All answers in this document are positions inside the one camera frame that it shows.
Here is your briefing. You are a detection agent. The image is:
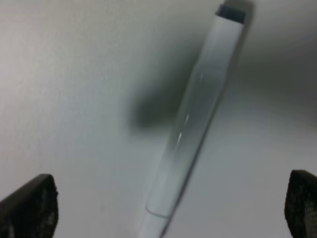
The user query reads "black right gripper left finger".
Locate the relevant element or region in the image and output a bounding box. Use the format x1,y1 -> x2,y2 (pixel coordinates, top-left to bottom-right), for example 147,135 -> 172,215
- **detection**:
0,174 -> 59,238

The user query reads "white marker pen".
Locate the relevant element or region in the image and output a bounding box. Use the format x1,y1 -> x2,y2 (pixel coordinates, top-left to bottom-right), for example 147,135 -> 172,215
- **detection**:
138,3 -> 247,238

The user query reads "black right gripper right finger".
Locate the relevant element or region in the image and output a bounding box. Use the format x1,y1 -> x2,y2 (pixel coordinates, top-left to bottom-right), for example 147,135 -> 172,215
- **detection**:
284,170 -> 317,238

